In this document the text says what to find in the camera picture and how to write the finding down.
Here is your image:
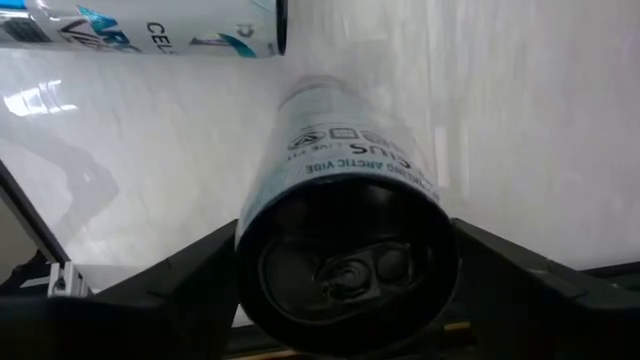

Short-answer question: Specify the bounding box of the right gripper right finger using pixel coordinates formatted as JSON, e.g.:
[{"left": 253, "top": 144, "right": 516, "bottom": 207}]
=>
[{"left": 449, "top": 217, "right": 640, "bottom": 360}]

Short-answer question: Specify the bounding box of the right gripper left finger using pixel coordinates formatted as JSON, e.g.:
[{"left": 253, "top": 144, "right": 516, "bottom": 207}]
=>
[{"left": 0, "top": 218, "right": 241, "bottom": 360}]

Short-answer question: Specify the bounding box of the Celsius Arctic Vibe can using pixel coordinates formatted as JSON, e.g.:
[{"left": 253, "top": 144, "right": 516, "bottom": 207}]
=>
[
  {"left": 233, "top": 74, "right": 461, "bottom": 357},
  {"left": 0, "top": 0, "right": 290, "bottom": 59}
]

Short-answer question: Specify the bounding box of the white glossy table mat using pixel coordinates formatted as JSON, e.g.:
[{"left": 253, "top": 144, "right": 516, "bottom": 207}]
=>
[{"left": 0, "top": 0, "right": 640, "bottom": 331}]

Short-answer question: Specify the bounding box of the silver frame bracket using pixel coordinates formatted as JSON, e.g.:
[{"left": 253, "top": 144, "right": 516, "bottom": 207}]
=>
[{"left": 47, "top": 260, "right": 92, "bottom": 299}]

